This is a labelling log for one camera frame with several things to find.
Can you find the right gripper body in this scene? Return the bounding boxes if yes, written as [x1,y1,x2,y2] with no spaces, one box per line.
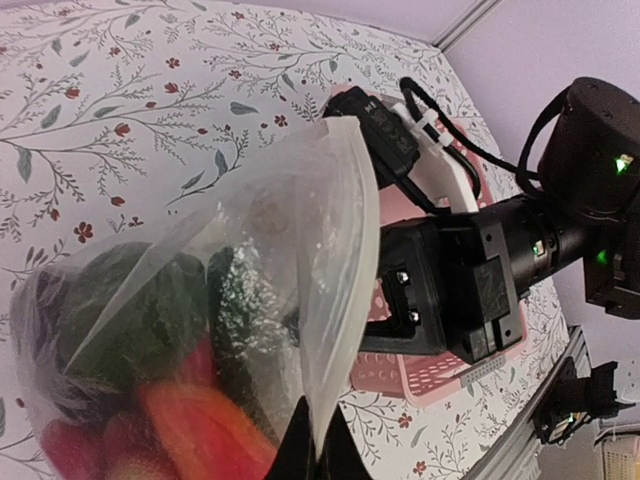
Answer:
[377,214,534,365]

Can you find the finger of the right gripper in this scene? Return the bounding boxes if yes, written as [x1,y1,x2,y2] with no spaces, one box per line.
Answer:
[359,267,445,356]

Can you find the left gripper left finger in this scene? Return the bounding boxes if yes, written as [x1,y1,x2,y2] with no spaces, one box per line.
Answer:
[264,396,316,480]

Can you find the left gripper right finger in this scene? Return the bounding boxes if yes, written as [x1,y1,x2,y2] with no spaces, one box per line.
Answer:
[319,409,372,480]

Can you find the red orange fake pepper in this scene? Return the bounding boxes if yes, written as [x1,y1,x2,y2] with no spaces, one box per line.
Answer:
[138,381,277,479]

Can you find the clear zip top bag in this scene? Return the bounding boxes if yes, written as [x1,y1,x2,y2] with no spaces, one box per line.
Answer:
[9,117,380,479]

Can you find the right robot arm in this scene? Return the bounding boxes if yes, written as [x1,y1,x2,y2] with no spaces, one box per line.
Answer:
[360,77,639,364]

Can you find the red fake strawberries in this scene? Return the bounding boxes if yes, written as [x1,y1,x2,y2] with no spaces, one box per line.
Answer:
[40,412,157,479]

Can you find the green fake vegetable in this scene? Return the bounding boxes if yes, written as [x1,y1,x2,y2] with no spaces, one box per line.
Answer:
[9,242,301,441]

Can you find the pink plastic basket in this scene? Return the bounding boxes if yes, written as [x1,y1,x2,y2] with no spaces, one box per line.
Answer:
[326,87,526,407]

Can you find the floral table mat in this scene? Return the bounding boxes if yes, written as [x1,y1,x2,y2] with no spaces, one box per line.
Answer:
[1,1,569,479]

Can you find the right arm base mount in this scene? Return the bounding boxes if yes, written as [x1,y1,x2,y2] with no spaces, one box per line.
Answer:
[532,358,633,445]

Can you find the aluminium front rail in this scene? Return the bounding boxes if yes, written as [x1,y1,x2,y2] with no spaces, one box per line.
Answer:
[465,326,591,480]

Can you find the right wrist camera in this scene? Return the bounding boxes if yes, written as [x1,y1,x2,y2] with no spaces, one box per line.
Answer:
[322,85,476,216]

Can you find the white wire basket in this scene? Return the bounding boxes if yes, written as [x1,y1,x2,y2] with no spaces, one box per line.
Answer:
[602,435,640,480]

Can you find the right aluminium frame post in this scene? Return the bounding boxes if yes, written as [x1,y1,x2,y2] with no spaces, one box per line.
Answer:
[431,0,502,52]

